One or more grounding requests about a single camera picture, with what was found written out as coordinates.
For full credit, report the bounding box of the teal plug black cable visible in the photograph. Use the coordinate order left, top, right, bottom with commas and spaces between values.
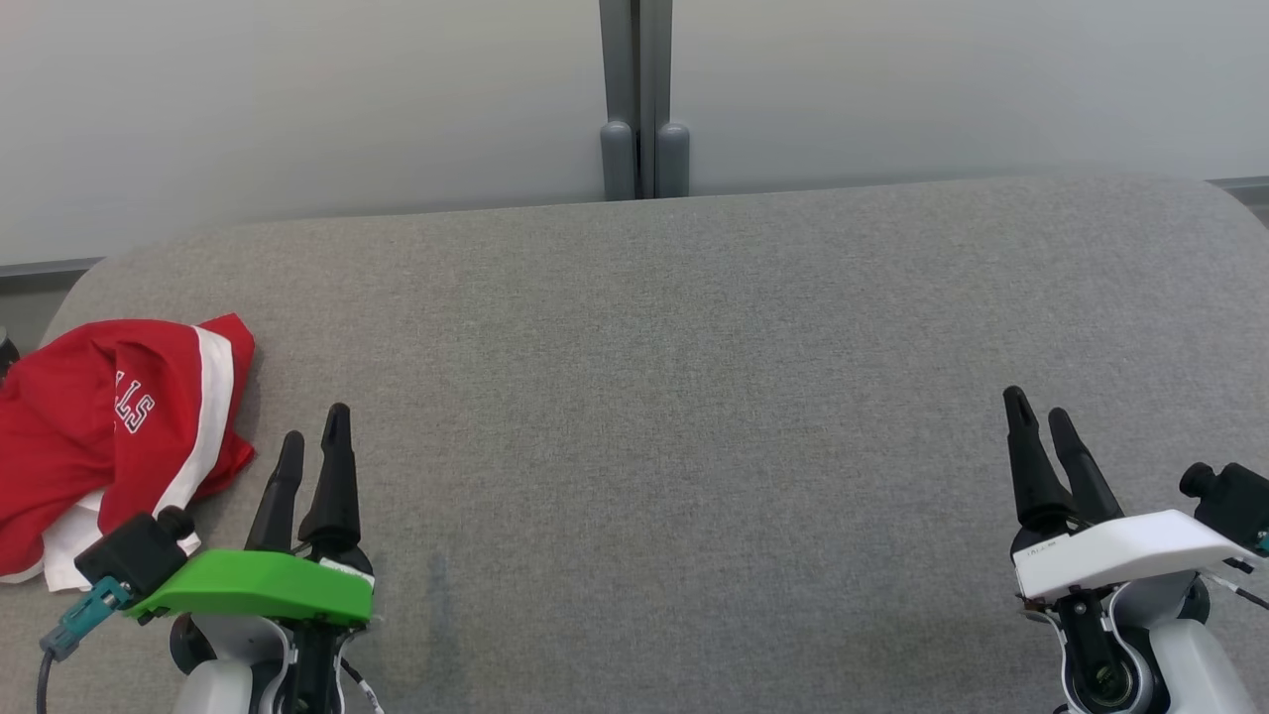
38, 578, 135, 714

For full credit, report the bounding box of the grey metal partition post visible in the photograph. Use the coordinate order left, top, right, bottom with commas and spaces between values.
598, 0, 691, 201

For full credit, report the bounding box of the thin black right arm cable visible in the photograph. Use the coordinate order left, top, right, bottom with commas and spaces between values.
1200, 570, 1269, 611

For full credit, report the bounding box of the red white sports jersey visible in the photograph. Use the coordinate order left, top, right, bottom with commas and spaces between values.
0, 313, 257, 593

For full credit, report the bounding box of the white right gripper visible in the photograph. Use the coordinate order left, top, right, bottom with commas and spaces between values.
1003, 386, 1260, 601

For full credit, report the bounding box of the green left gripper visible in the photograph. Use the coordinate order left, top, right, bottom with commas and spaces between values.
127, 402, 376, 628

